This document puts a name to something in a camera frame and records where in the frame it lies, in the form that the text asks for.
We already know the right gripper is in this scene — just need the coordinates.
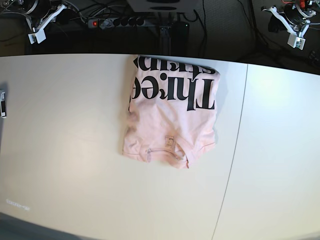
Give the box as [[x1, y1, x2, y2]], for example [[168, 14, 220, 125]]
[[24, 3, 67, 34]]

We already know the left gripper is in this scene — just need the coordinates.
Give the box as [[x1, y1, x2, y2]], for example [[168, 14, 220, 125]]
[[261, 6, 312, 38]]

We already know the pink T-shirt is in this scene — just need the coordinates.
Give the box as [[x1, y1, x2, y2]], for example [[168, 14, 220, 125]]
[[122, 56, 220, 169]]

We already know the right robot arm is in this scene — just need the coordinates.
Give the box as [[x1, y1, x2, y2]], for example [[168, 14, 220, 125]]
[[0, 0, 68, 33]]

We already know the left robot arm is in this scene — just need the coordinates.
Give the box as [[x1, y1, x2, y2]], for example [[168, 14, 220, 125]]
[[261, 0, 320, 38]]

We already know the white power strip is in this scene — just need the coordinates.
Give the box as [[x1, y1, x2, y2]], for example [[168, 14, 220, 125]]
[[87, 17, 147, 30]]

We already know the black box under table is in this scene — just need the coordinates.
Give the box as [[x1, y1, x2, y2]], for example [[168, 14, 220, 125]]
[[159, 21, 190, 57]]

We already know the white box under table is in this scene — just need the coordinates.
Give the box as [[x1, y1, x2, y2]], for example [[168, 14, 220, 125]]
[[127, 0, 199, 13]]

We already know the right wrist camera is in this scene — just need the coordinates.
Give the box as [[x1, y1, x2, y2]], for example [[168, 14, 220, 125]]
[[28, 29, 46, 44]]

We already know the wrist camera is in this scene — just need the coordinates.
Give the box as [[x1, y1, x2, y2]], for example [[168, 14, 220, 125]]
[[287, 34, 306, 50], [28, 29, 46, 44]]

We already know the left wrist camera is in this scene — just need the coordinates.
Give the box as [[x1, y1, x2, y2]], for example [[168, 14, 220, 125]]
[[287, 34, 306, 50]]

